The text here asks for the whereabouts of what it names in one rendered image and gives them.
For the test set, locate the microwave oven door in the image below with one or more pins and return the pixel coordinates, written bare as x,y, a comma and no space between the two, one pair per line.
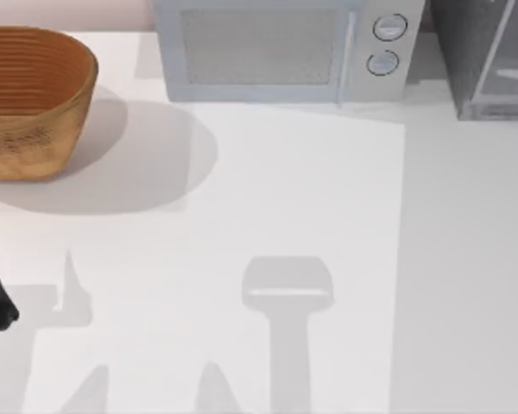
259,47

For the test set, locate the pale microwave oven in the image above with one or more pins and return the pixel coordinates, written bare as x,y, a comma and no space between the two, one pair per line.
408,52

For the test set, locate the wooden woven basket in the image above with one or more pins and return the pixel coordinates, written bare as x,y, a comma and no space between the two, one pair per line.
34,108

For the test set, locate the round microwave knob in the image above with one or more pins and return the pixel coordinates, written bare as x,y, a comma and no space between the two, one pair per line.
389,26
382,63

